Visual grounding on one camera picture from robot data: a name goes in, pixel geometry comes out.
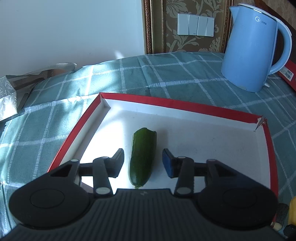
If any teal checked bedspread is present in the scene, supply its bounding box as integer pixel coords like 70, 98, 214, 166
1, 52, 295, 236

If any brown floral framed panel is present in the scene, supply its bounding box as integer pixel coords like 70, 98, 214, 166
142, 0, 233, 54

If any red cardboard box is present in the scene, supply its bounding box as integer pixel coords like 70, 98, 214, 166
278, 60, 296, 91

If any red shallow cardboard tray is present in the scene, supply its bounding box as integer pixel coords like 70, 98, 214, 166
49, 93, 278, 231

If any green cucumber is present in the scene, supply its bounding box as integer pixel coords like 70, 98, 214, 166
129, 128, 157, 188

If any light blue electric kettle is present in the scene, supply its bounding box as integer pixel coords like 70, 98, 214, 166
221, 4, 292, 92

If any silver patterned gift bag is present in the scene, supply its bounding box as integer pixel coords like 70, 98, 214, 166
1, 63, 77, 120

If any white wall switch panel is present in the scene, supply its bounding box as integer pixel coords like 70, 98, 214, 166
177, 14, 215, 37

